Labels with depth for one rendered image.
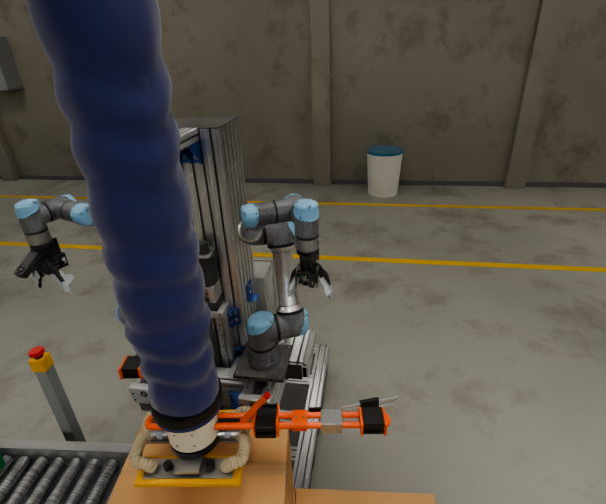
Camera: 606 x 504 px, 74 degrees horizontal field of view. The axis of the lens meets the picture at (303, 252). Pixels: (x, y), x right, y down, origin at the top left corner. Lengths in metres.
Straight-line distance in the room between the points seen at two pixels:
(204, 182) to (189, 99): 6.12
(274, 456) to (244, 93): 6.41
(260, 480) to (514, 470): 1.78
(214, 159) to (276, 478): 1.19
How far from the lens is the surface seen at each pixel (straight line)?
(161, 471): 1.56
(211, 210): 1.72
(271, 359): 1.82
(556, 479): 3.05
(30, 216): 1.65
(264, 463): 1.66
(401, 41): 7.04
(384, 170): 6.58
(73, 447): 2.44
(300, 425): 1.42
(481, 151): 7.45
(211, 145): 1.63
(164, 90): 0.96
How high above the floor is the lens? 2.30
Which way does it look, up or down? 28 degrees down
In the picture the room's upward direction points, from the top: 2 degrees counter-clockwise
